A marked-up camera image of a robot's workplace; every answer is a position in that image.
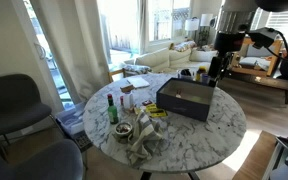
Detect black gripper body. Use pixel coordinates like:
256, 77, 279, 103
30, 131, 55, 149
213, 31, 247, 57

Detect dark blue cardboard box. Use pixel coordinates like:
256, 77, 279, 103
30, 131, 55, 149
155, 77, 216, 122

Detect white plastic bottle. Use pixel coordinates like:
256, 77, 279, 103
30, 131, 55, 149
122, 91, 135, 110

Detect green glass bottle red cap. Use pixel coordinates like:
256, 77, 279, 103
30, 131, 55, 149
106, 93, 120, 125

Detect yellow-lidded jar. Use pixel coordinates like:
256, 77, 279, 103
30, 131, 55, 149
195, 65, 208, 83

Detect black object on table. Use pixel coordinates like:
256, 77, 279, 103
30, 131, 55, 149
178, 68, 193, 81

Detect white shade floor lamp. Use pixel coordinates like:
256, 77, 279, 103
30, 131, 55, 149
184, 16, 201, 43
199, 12, 214, 46

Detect floral throw pillow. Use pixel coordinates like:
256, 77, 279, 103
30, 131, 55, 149
172, 40, 197, 53

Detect dark low bench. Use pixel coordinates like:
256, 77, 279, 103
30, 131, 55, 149
222, 70, 288, 105

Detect cream sofa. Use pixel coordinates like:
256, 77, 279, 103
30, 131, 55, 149
123, 46, 218, 74

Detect yellow black packet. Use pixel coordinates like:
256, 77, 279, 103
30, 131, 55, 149
145, 103, 169, 119

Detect small red packet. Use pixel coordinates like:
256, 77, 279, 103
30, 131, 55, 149
141, 99, 154, 107

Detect patterned cushion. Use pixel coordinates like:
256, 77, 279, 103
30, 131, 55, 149
123, 63, 153, 75

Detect brown wooden block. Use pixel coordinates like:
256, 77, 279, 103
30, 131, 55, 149
119, 84, 136, 94

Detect grey striped cloth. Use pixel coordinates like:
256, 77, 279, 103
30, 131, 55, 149
126, 110, 165, 166

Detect wooden side bench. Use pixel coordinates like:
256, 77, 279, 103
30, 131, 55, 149
232, 129, 278, 180

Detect small bowl with snacks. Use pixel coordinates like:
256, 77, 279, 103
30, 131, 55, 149
114, 121, 134, 138

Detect cream curtain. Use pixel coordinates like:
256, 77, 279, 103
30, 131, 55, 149
29, 0, 111, 103

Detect clear plastic storage bin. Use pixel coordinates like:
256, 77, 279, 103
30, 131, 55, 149
55, 101, 88, 138

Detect grey upholstered chair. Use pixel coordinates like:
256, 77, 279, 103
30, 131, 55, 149
0, 138, 85, 180
0, 73, 57, 148

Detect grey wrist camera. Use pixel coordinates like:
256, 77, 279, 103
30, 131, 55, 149
247, 27, 279, 50

